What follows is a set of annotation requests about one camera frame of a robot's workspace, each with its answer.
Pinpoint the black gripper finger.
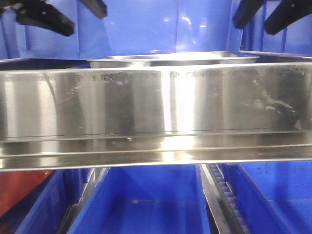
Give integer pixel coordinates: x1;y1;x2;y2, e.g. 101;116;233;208
14;0;74;37
232;0;260;28
264;0;310;34
80;0;108;19

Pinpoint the silver metal tray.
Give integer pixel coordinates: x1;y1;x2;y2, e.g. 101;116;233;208
87;51;259;68

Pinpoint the upper right blue bin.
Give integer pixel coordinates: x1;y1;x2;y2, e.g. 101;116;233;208
241;0;312;56

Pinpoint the blue bin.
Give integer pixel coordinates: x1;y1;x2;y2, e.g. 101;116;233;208
241;0;312;56
0;10;20;59
14;169;92;234
69;165;210;234
219;161;312;234
20;0;246;60

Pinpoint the upper left blue bin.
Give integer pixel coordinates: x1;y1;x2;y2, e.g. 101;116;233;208
0;10;20;59

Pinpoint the upper centre blue bin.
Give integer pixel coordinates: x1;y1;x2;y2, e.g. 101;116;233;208
20;0;246;60

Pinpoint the red object lower left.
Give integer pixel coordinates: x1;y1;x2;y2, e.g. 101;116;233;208
0;170;53;216

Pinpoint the roller conveyor track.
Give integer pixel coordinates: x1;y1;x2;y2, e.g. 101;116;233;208
200;164;250;234

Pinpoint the lower right blue bin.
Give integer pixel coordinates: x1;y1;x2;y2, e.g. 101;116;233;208
219;161;312;234

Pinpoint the lower left blue bin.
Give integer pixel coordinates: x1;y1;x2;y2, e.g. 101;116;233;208
14;169;92;234

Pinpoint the lower centre blue bin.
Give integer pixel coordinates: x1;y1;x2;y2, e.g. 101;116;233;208
69;165;210;234

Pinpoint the stainless steel front rail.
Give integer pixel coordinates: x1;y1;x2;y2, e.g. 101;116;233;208
0;62;312;171

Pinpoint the metal divider rail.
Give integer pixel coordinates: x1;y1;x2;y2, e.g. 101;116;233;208
56;168;108;234

